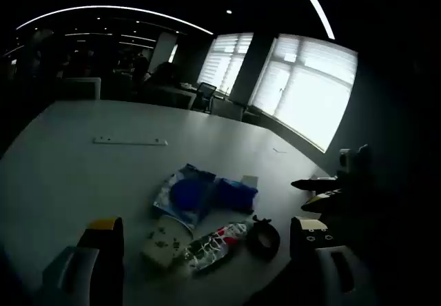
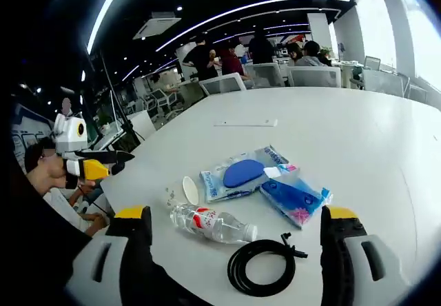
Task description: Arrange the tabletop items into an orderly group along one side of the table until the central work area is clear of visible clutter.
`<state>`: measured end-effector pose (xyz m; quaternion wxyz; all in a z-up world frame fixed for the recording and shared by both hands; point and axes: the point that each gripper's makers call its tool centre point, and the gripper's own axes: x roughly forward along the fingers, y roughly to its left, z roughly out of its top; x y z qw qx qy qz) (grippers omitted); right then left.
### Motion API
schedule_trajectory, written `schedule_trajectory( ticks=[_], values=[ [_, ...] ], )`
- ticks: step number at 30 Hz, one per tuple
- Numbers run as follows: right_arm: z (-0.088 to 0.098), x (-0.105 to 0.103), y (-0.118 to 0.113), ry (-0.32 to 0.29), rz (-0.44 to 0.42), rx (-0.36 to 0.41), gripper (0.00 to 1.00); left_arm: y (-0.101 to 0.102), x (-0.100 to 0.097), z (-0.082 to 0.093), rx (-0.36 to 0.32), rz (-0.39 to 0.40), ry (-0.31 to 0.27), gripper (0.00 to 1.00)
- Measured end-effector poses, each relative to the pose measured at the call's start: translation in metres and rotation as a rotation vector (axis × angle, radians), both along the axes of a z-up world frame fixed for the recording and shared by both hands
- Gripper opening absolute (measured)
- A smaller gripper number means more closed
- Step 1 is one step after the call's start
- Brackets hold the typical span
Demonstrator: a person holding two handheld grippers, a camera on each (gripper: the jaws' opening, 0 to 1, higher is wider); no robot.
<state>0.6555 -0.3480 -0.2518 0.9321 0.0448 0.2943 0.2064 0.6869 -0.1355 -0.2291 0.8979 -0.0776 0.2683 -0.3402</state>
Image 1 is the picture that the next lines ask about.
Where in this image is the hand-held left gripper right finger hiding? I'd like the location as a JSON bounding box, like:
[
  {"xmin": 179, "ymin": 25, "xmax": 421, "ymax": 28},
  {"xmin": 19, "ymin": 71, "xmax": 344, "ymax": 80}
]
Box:
[{"xmin": 289, "ymin": 216, "xmax": 366, "ymax": 306}]

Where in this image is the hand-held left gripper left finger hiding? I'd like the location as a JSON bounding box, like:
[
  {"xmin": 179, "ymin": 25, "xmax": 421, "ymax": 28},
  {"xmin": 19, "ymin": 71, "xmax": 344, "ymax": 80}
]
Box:
[{"xmin": 41, "ymin": 216, "xmax": 125, "ymax": 306}]

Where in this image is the black cable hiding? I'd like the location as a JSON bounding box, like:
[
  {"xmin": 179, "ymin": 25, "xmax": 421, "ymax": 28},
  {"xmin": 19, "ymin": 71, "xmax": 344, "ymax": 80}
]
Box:
[{"xmin": 245, "ymin": 215, "xmax": 281, "ymax": 258}]

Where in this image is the white paper cup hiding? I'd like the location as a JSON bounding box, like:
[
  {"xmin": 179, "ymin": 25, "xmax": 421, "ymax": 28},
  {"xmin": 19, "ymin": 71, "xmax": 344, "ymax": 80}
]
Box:
[{"xmin": 141, "ymin": 214, "xmax": 193, "ymax": 269}]

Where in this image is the blue cloth pack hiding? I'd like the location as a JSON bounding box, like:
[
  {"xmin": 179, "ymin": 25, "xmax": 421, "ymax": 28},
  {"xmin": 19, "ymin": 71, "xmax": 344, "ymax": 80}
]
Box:
[{"xmin": 214, "ymin": 177, "xmax": 259, "ymax": 214}]

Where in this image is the clear plastic bottle red label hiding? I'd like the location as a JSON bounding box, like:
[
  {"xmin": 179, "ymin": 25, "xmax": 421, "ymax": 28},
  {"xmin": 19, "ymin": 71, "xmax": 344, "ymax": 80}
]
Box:
[{"xmin": 182, "ymin": 220, "xmax": 255, "ymax": 273}]

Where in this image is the blue wet wipes packet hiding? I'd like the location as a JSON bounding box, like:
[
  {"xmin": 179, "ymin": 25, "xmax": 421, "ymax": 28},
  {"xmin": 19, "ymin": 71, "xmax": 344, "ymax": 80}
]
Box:
[{"xmin": 152, "ymin": 163, "xmax": 217, "ymax": 232}]

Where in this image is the white table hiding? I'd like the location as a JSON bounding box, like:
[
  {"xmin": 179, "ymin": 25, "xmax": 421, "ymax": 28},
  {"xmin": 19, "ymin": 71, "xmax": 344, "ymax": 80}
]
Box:
[{"xmin": 0, "ymin": 99, "xmax": 340, "ymax": 306}]

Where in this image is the wide window with blinds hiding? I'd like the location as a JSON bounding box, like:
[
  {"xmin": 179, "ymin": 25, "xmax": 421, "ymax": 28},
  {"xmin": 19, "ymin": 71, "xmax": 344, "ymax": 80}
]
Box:
[{"xmin": 248, "ymin": 33, "xmax": 360, "ymax": 154}]

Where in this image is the white table outlet cover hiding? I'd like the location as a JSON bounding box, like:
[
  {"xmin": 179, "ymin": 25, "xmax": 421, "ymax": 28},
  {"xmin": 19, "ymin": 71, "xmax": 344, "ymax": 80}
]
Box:
[{"xmin": 92, "ymin": 136, "xmax": 169, "ymax": 146}]

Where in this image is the black mesh office chair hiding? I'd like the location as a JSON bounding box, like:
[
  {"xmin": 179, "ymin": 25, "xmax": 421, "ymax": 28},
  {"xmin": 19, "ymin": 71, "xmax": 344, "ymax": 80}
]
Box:
[{"xmin": 192, "ymin": 81, "xmax": 218, "ymax": 114}]

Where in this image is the narrow window with blinds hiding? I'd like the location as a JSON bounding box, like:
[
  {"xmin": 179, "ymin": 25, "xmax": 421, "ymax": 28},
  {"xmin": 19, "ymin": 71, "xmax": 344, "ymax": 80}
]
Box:
[{"xmin": 196, "ymin": 32, "xmax": 254, "ymax": 96}]

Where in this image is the straight ceiling light strip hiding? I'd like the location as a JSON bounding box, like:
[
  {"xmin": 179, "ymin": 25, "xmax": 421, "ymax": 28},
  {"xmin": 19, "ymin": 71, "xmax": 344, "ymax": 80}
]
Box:
[{"xmin": 290, "ymin": 0, "xmax": 336, "ymax": 41}]

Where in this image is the white chair back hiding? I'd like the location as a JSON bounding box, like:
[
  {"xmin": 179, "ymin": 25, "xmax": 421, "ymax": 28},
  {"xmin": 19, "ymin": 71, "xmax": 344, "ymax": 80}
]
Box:
[{"xmin": 61, "ymin": 76, "xmax": 102, "ymax": 101}]

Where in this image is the curved ceiling light strip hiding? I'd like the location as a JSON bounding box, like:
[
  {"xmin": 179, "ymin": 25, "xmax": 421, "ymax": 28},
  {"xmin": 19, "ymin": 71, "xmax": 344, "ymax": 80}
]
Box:
[{"xmin": 16, "ymin": 5, "xmax": 215, "ymax": 35}]

